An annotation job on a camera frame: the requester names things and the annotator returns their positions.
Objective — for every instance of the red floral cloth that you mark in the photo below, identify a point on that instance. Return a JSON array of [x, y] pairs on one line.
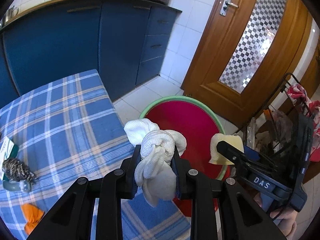
[[309, 108]]

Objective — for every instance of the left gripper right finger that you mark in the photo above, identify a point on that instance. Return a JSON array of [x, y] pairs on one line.
[[240, 216]]

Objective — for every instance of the white green package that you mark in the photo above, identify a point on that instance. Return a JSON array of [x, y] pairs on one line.
[[8, 150]]

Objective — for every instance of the blue kitchen cabinets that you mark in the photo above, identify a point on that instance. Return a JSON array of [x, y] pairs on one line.
[[124, 40]]

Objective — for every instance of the person's right hand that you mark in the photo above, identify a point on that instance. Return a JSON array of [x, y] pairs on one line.
[[287, 224]]

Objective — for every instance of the red bin with green rim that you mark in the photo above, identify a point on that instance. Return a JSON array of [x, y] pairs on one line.
[[197, 123]]

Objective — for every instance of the teal scrubber dish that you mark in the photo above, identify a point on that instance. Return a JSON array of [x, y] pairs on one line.
[[13, 186]]

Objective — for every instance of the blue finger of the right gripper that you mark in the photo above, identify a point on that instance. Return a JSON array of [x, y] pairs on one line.
[[251, 154], [230, 153]]

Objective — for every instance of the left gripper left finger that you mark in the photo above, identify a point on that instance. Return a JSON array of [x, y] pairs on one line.
[[72, 215]]

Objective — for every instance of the wooden door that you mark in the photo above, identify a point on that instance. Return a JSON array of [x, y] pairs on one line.
[[242, 57]]

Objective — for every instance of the black wire rack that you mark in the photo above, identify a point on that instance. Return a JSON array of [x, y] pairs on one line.
[[271, 133]]

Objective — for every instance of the pale yellow mesh sponge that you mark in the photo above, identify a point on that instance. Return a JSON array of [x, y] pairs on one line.
[[215, 157]]

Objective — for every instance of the white cloth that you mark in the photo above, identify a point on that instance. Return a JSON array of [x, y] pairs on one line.
[[153, 173]]

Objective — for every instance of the small orange cloth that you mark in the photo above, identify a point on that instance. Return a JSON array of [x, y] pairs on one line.
[[33, 215]]

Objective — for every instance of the silver door handle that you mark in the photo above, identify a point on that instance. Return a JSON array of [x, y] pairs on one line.
[[226, 4]]

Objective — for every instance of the steel wool scrubber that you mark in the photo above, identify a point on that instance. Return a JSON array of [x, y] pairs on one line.
[[16, 170]]

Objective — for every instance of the steel kettle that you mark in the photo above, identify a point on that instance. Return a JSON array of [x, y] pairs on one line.
[[10, 13]]

